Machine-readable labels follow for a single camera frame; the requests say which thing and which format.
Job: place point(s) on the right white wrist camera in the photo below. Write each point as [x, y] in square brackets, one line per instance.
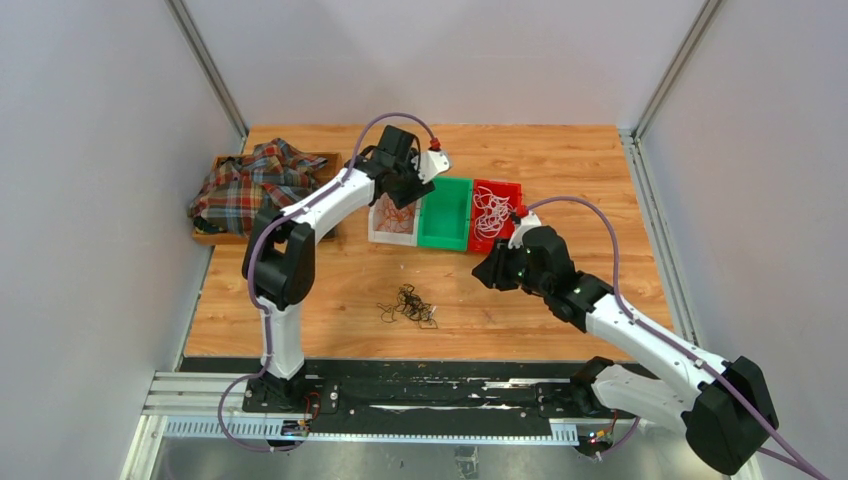
[522, 224]

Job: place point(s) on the aluminium frame rail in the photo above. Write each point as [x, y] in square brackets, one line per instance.
[181, 435]

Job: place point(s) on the green plastic bin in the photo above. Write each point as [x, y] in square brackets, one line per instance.
[444, 221]

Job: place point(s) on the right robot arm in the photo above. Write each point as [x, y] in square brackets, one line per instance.
[723, 408]

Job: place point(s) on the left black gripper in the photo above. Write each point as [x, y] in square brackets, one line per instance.
[419, 190]

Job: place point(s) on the red plastic bin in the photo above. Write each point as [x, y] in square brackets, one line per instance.
[491, 205]

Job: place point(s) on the plaid flannel shirt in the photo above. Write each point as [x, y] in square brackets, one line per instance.
[262, 189]

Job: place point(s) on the white plastic bin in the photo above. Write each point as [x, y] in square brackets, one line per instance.
[389, 225]

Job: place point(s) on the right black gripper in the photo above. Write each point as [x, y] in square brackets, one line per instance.
[492, 272]

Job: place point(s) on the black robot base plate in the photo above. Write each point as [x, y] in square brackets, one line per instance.
[418, 400]

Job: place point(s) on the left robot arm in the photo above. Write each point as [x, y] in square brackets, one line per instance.
[280, 259]

